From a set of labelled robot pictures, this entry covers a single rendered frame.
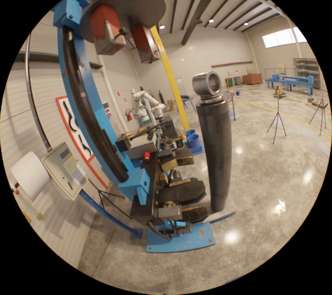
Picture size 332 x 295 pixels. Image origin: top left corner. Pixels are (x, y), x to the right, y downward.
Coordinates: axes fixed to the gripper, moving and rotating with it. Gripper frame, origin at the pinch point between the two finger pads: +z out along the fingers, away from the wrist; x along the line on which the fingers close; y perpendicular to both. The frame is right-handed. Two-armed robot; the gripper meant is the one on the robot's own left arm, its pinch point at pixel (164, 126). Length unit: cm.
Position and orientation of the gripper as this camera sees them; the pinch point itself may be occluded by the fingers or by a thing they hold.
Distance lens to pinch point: 170.6
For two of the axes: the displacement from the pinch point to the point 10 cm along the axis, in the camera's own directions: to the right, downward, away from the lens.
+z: 3.1, 8.8, 3.5
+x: 2.1, -4.2, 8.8
